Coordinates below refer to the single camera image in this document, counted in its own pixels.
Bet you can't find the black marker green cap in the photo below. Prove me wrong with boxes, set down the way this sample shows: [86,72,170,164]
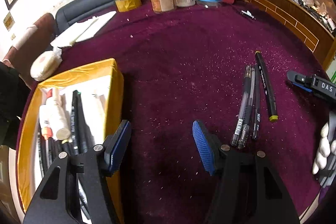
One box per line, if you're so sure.
[77,92,94,154]

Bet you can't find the black marker light-blue cap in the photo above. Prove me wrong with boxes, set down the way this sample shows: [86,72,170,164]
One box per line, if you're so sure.
[70,90,79,155]

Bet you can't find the white bottle red cap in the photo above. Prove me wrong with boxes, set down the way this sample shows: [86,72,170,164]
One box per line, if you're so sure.
[46,88,71,140]

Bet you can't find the black marker yellow-green cap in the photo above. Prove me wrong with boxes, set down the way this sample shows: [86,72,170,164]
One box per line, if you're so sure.
[255,51,278,122]

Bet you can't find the black marker blue cap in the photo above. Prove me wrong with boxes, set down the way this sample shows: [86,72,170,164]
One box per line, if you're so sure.
[38,133,48,177]

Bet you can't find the white spray bottle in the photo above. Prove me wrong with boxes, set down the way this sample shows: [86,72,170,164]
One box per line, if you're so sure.
[89,94,106,143]

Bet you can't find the thin black pen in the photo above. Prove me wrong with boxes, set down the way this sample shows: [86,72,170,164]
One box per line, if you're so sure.
[252,64,261,140]

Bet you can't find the white bottle orange cap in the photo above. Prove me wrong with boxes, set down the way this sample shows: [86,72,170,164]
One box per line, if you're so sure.
[39,105,53,140]

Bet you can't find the yellow taped white tray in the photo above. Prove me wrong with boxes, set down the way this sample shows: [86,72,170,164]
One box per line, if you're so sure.
[16,59,124,211]

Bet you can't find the metal nail clipper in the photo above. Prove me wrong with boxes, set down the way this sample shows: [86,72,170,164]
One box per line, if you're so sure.
[241,10,256,20]

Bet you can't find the person in black jacket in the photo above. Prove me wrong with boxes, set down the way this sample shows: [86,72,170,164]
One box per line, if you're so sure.
[0,62,30,150]

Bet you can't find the wrapped round white cakes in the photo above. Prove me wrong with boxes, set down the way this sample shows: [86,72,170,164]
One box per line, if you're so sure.
[30,47,62,82]

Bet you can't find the purple velvet tablecloth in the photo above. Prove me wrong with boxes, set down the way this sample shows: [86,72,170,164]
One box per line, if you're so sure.
[14,0,332,224]

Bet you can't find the white paper stack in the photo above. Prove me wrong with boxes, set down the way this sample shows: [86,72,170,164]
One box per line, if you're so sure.
[51,11,117,48]

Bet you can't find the brown armchair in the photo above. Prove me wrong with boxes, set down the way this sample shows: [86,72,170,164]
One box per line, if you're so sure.
[1,13,58,87]

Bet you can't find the black leather sofa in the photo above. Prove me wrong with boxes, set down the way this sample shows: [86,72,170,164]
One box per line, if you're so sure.
[55,0,158,36]

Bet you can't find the yellow tape roll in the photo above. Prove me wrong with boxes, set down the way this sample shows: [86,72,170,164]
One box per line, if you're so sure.
[115,0,142,12]

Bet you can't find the small gold wall plaque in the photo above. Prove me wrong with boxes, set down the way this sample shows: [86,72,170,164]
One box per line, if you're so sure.
[3,12,15,31]

